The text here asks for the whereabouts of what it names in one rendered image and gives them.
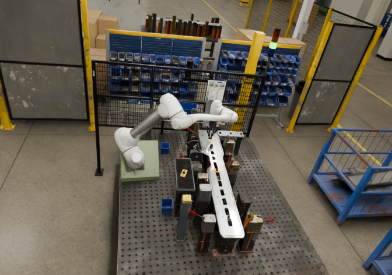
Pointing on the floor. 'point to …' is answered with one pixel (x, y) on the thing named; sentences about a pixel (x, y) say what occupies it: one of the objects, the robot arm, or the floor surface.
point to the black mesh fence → (153, 98)
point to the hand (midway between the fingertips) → (210, 136)
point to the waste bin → (296, 97)
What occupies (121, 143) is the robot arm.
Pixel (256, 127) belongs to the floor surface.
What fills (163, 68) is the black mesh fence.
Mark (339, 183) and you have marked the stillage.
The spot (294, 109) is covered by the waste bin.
